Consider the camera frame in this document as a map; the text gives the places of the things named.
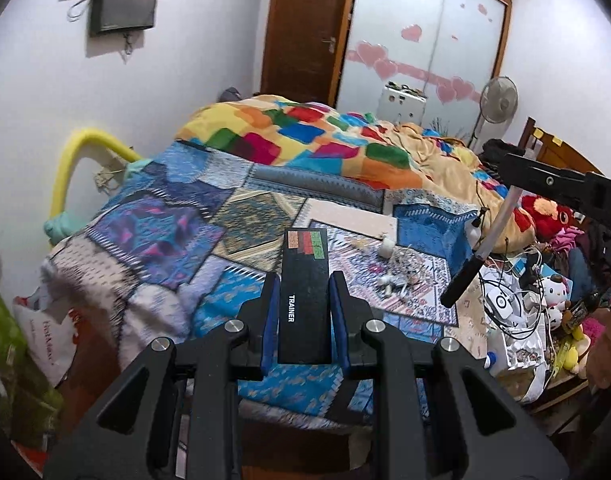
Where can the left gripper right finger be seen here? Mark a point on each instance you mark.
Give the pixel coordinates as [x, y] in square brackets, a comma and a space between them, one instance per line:
[348, 316]

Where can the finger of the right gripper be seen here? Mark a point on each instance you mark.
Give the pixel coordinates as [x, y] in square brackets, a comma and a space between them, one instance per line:
[504, 161]

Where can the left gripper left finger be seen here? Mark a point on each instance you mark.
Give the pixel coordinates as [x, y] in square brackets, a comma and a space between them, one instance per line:
[255, 356]

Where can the black calibration trainer block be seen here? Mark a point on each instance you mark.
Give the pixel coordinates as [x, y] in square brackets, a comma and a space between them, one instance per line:
[304, 333]

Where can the white bandage tape roll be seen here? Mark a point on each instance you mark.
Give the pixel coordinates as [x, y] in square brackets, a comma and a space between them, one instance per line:
[386, 248]

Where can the wooden chair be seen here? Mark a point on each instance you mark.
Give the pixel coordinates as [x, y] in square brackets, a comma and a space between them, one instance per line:
[545, 147]

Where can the red plush toy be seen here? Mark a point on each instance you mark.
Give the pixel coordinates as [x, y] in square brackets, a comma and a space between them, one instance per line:
[548, 217]

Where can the white standing fan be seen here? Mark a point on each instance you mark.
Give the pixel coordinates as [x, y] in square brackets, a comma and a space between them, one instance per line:
[497, 105]

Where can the clear crumpled plastic wrapper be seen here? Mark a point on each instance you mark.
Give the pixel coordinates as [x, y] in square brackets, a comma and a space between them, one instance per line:
[407, 266]

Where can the Hello Kitty plush toy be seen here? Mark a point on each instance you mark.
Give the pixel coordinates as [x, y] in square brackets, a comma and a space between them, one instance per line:
[555, 294]

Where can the blue patchwork bedspread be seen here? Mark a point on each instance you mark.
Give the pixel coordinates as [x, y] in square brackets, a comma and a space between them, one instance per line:
[191, 236]

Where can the white box on bed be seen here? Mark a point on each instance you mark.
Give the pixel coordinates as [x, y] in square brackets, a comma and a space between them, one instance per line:
[401, 104]

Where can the white wardrobe with hearts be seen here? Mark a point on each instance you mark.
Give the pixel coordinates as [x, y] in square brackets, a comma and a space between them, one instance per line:
[447, 49]

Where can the colourful checkered blanket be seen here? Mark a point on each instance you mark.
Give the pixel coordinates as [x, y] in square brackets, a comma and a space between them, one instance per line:
[275, 131]

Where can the white HotMaxx plastic bag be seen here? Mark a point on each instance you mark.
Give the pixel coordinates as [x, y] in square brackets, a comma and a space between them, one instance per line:
[51, 335]

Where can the green leaf pattern bag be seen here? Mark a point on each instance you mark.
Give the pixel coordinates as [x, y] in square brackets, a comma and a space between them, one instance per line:
[29, 407]

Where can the brown wooden door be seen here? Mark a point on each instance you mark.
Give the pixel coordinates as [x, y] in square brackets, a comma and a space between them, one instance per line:
[302, 43]

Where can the white round device with cables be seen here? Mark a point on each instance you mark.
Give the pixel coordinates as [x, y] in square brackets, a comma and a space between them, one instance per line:
[516, 321]

